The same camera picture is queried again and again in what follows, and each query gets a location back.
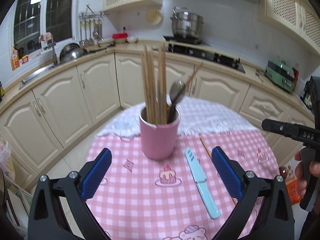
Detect wooden chopstick pair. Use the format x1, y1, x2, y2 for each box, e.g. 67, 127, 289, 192
161, 46, 167, 124
199, 136, 238, 205

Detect leaning chopstick in cup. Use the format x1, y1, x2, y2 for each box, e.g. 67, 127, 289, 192
184, 64, 203, 88

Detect kitchen window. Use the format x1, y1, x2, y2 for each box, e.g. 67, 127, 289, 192
14, 0, 73, 56

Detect wooden chopstick in cup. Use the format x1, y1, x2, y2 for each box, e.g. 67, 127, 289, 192
144, 47, 155, 124

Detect white bowl on counter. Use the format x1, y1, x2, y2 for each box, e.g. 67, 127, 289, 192
126, 37, 138, 43

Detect steel wok pan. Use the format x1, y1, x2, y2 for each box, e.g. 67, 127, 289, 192
59, 42, 111, 65

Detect light blue knife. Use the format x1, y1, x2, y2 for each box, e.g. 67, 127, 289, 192
184, 147, 221, 219

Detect pink utensil cup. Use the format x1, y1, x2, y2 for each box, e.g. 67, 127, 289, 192
139, 106, 181, 160

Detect faucet with cloth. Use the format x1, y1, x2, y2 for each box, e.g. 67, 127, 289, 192
39, 32, 58, 66

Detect stainless steel sink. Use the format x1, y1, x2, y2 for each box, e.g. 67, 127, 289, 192
19, 65, 56, 90

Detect person right hand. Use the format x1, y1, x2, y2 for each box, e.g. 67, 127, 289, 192
295, 151, 320, 198

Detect red box on counter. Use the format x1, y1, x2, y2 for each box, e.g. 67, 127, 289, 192
112, 33, 128, 40

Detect black gas stove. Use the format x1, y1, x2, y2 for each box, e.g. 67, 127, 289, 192
163, 36, 245, 73

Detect cream upper cabinets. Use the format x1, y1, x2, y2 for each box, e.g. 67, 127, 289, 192
110, 0, 309, 59

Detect hanging utensil rack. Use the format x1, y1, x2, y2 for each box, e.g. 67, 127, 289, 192
78, 4, 110, 48

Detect yellow bottle on sill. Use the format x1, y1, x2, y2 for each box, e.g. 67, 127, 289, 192
11, 46, 20, 70

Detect green electric cooker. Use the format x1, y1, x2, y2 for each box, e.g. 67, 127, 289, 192
265, 60, 297, 93

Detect orange snack bag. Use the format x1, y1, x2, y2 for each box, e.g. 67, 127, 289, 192
279, 165, 301, 205

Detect pink checkered tablecloth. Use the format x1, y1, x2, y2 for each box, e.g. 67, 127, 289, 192
87, 97, 279, 239

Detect stainless steel stock pot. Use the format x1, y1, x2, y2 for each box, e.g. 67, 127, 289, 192
170, 7, 203, 39

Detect dark green spoon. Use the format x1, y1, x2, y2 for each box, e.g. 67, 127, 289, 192
167, 80, 185, 124

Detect round cream wall trivet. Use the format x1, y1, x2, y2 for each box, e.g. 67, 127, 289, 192
145, 9, 162, 25

